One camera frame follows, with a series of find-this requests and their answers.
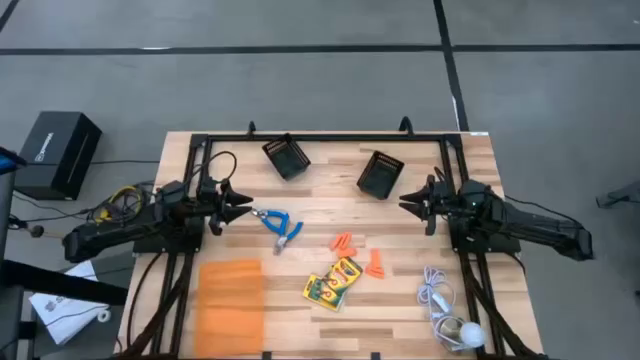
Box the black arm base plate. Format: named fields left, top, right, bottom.
left=132, top=213, right=206, bottom=255
left=448, top=214, right=522, bottom=255

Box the white light bulb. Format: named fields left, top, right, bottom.
left=458, top=321, right=488, bottom=350

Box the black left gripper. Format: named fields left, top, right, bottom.
left=197, top=175, right=255, bottom=237

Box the translucent orange plastic bin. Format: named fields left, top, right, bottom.
left=193, top=258, right=266, bottom=358

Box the black cardboard box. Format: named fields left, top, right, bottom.
left=13, top=110, right=104, bottom=201

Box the white paper sheet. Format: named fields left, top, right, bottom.
left=28, top=259, right=110, bottom=346

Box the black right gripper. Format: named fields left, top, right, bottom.
left=398, top=172, right=466, bottom=237

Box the round lamp socket base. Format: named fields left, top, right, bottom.
left=438, top=315, right=466, bottom=349

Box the black floor cable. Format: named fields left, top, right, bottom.
left=595, top=192, right=632, bottom=209

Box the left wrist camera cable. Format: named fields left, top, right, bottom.
left=201, top=150, right=238, bottom=187

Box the black plastic mesh basket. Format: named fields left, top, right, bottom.
left=355, top=149, right=406, bottom=201
left=261, top=132, right=312, bottom=181

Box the black cable bundle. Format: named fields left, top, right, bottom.
left=457, top=252, right=549, bottom=360
left=117, top=252, right=196, bottom=360

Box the white bundled power cord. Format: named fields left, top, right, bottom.
left=416, top=264, right=464, bottom=351

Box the yellow cable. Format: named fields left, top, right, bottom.
left=97, top=184, right=146, bottom=225

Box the blue screen device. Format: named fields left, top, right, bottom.
left=0, top=146, right=27, bottom=176

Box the black side desk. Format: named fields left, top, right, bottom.
left=0, top=258, right=130, bottom=360

